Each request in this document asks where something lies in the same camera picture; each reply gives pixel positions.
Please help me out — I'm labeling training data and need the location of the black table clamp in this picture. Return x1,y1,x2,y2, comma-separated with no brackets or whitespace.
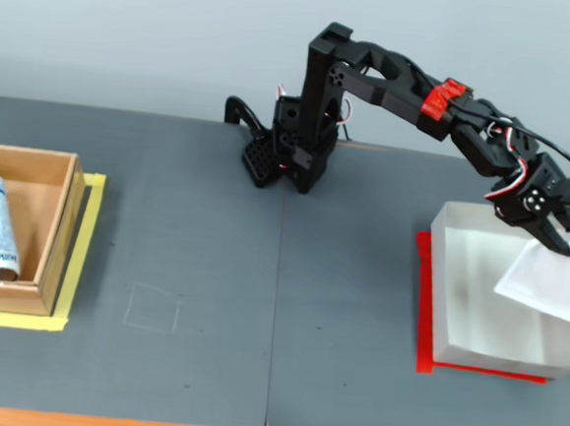
222,95,275,145

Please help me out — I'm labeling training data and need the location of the yellow tape frame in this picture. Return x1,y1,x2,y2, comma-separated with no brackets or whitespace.
0,166,108,336

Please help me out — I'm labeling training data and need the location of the gray paper box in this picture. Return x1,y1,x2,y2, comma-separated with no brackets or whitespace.
419,199,570,381

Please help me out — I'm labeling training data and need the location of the dark gray mat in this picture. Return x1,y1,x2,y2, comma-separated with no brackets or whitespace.
265,137,570,426
0,95,293,426

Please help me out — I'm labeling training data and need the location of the red tape on arm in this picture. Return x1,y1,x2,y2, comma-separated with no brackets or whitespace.
418,76,476,125

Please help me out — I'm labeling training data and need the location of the black camera cable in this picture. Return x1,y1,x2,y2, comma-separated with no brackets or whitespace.
438,97,570,185

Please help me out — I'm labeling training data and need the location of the white red gripper servo wire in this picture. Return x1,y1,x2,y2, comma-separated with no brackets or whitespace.
482,121,534,205

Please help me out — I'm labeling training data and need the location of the brown cardboard box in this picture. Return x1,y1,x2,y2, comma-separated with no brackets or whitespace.
0,145,90,320

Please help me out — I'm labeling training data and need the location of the packaged sandwich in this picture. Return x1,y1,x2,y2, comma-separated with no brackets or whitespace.
490,224,570,330

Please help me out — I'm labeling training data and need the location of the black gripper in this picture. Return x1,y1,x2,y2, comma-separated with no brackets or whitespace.
488,149,570,257

